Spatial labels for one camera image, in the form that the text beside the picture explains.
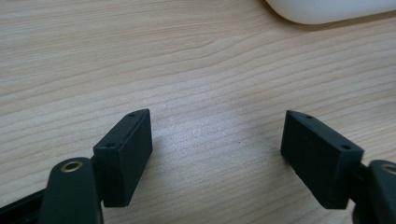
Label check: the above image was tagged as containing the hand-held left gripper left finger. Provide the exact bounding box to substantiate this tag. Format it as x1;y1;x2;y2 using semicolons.
92;108;154;208

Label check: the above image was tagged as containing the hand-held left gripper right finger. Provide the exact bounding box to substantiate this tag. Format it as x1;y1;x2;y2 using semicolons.
280;109;365;210

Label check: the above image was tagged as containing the white bowl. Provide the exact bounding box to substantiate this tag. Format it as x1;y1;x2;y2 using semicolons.
264;0;396;25

